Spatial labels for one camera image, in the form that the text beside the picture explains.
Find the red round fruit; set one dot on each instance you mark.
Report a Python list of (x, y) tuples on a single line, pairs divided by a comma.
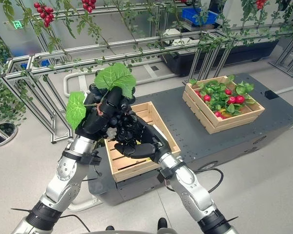
[(231, 100), (218, 114), (207, 98), (228, 91), (240, 99), (198, 93)]

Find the blue plastic bin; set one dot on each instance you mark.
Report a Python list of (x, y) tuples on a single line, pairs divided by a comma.
[(197, 15)]

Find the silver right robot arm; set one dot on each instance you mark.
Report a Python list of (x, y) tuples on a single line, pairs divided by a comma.
[(193, 190)]

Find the black robot left foot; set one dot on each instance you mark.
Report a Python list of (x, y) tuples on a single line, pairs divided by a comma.
[(109, 228)]

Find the black grape bunch with leaves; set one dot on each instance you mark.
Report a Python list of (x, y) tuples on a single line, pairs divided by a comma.
[(114, 78)]

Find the black robot right foot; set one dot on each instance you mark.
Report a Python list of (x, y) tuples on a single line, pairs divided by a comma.
[(162, 223)]

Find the hanging red tomato cluster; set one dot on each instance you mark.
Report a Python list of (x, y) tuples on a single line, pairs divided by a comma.
[(260, 3), (88, 5), (45, 13)]

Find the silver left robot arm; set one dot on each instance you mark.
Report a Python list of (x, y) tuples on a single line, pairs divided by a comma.
[(63, 180)]

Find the small blue plastic box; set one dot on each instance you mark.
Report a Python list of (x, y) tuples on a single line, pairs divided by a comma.
[(45, 63)]

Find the dark grey wheeled platform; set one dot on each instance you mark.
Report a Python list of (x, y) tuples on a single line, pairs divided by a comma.
[(185, 131)]

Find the black robot foot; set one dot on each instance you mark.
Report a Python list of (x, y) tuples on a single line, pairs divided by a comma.
[(162, 223), (109, 228)]

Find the empty wooden slat crate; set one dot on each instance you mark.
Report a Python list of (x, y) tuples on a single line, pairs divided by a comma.
[(146, 113)]

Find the green exit sign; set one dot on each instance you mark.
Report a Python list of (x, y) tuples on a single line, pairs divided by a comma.
[(17, 24)]

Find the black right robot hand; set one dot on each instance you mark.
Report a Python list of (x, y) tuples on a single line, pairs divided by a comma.
[(146, 139)]

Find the aluminium profile frame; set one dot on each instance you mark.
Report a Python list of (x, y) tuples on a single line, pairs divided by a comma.
[(92, 57)]

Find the green ivy wall vine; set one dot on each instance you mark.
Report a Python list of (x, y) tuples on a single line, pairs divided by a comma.
[(2, 97)]

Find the green leafy fruit stems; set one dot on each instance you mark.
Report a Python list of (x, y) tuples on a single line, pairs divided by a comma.
[(216, 93)]

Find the round metal stand base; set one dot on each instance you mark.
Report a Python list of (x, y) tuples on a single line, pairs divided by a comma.
[(1, 134)]

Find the wooden slat crate with fruits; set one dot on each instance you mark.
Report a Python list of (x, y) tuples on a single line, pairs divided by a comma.
[(234, 122)]

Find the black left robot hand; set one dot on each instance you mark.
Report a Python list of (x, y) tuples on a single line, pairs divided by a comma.
[(95, 122)]

